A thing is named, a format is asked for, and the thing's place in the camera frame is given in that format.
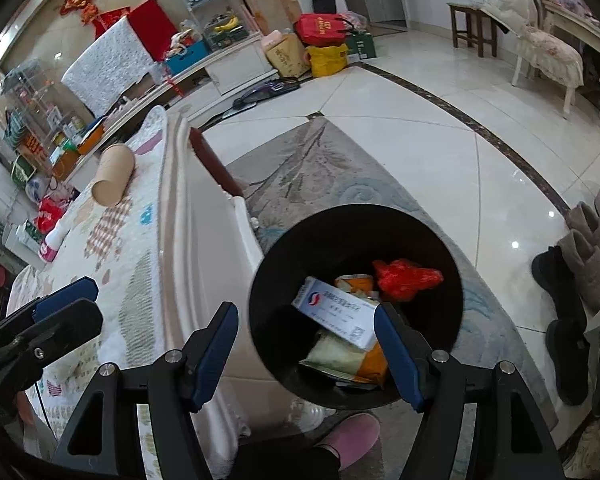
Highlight white tv cabinet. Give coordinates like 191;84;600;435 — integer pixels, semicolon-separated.
66;32;277;190

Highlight green gift bag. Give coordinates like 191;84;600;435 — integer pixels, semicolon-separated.
346;32;377;63

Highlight red wrapper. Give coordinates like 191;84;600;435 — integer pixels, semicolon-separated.
373;259;443;302

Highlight white side table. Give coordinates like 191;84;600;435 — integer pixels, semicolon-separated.
542;0;600;54

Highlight black boots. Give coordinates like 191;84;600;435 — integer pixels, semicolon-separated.
531;246;591;406

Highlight yellow bag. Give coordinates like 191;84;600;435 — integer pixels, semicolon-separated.
306;44;348;78

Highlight white pink spray bottle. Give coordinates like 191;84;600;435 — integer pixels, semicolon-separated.
38;220;70;263

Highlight blue storage box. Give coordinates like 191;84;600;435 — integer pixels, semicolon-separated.
164;40;210;76

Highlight grey fur boots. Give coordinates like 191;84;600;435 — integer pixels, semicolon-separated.
557;202;600;312

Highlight pink slipper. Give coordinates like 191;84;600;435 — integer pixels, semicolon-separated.
316;413;380;471

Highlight red bag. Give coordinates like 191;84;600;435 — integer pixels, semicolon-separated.
294;13;355;47

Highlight brown paper cup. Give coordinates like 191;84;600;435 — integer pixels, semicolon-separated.
92;143;135;207

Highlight handheld vacuum cleaner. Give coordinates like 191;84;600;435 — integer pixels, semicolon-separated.
233;77;301;110

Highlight dark wooden stool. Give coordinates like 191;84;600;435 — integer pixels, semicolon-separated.
448;2;498;58

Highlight patterned quilted table cover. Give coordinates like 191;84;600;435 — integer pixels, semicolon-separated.
7;107;253;458

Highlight grey patterned floor rug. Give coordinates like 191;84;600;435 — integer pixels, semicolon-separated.
230;118;564;479

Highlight bananas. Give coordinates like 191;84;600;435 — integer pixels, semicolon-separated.
211;13;242;32

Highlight black trash bin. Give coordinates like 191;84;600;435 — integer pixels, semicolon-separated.
249;204;464;411

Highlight white lace tv cover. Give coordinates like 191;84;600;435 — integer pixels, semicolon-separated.
61;16;154;117

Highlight white cushioned chair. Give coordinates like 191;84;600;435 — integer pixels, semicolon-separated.
512;25;583;119

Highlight yellow green sponge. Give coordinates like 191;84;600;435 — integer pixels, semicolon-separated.
301;274;388;385

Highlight beige paper bag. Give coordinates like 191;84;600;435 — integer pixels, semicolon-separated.
261;30;310;78

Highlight red cloth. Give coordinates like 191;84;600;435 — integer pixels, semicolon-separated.
91;0;178;62

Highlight white blue medicine box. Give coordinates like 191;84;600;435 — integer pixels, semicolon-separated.
291;276;378;351

